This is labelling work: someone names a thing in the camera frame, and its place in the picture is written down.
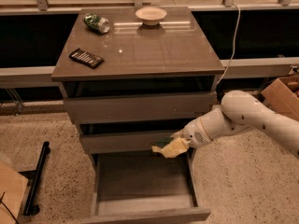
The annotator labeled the white bowl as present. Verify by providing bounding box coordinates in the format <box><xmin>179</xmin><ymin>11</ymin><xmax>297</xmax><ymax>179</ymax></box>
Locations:
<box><xmin>135</xmin><ymin>7</ymin><xmax>167</xmax><ymax>26</ymax></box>

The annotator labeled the brown cardboard box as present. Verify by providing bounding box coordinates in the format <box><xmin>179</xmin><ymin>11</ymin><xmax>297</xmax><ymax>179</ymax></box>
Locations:
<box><xmin>262</xmin><ymin>76</ymin><xmax>299</xmax><ymax>120</ymax></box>

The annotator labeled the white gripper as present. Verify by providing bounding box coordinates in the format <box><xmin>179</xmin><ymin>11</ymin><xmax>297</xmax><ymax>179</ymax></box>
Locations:
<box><xmin>151</xmin><ymin>107</ymin><xmax>249</xmax><ymax>158</ymax></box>

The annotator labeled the grey top drawer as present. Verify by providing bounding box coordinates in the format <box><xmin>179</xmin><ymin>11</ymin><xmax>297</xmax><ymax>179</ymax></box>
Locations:
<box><xmin>64</xmin><ymin>77</ymin><xmax>216</xmax><ymax>124</ymax></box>

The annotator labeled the grey drawer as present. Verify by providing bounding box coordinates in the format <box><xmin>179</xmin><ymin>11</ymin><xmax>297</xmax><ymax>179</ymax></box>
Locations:
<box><xmin>79</xmin><ymin>118</ymin><xmax>192</xmax><ymax>154</ymax></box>
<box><xmin>82</xmin><ymin>151</ymin><xmax>210</xmax><ymax>224</ymax></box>
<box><xmin>64</xmin><ymin>77</ymin><xmax>216</xmax><ymax>124</ymax></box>

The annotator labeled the green and yellow sponge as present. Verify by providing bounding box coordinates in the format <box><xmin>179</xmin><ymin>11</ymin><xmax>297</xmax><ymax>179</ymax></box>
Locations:
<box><xmin>154</xmin><ymin>136</ymin><xmax>173</xmax><ymax>148</ymax></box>

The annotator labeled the wooden board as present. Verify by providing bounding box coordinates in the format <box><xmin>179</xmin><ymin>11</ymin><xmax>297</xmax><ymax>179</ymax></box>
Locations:
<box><xmin>0</xmin><ymin>161</ymin><xmax>28</xmax><ymax>224</ymax></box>

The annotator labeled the grey bottom drawer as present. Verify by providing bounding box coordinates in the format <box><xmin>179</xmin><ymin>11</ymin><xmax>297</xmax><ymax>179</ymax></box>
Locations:
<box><xmin>82</xmin><ymin>151</ymin><xmax>210</xmax><ymax>224</ymax></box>

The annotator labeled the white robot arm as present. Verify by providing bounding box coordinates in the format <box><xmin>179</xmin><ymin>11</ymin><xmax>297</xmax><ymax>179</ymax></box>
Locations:
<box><xmin>151</xmin><ymin>91</ymin><xmax>299</xmax><ymax>158</ymax></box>

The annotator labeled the grey middle drawer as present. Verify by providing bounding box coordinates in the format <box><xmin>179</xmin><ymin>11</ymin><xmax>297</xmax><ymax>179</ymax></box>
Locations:
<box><xmin>79</xmin><ymin>118</ymin><xmax>192</xmax><ymax>154</ymax></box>

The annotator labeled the green soda can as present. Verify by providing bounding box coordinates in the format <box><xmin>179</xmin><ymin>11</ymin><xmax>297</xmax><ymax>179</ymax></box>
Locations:
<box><xmin>83</xmin><ymin>13</ymin><xmax>110</xmax><ymax>35</ymax></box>

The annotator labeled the black metal bar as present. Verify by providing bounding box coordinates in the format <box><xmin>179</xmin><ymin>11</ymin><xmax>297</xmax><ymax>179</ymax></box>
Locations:
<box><xmin>23</xmin><ymin>141</ymin><xmax>50</xmax><ymax>216</ymax></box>

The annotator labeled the white cable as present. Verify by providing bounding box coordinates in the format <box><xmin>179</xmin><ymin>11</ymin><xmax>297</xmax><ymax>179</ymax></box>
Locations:
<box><xmin>216</xmin><ymin>3</ymin><xmax>242</xmax><ymax>86</ymax></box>

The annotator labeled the black chocolate bar packet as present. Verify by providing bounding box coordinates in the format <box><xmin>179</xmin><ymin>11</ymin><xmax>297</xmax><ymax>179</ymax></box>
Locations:
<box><xmin>69</xmin><ymin>49</ymin><xmax>104</xmax><ymax>69</ymax></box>

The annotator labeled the grey drawer cabinet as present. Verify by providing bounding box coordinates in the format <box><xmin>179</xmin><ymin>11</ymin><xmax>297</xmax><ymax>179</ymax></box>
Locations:
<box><xmin>50</xmin><ymin>6</ymin><xmax>225</xmax><ymax>163</ymax></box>

